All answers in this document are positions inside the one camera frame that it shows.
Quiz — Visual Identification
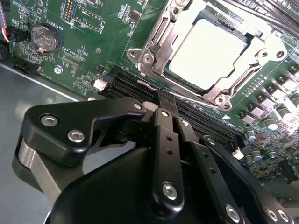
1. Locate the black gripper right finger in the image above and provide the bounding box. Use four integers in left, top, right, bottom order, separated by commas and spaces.
168, 92, 295, 224

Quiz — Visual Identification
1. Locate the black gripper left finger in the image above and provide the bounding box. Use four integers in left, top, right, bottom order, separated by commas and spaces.
13, 91, 185, 213

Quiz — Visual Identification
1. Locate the silver CPU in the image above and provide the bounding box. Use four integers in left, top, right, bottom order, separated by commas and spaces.
163, 17, 249, 91

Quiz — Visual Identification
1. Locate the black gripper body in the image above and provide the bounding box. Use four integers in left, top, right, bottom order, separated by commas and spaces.
48, 146, 225, 224

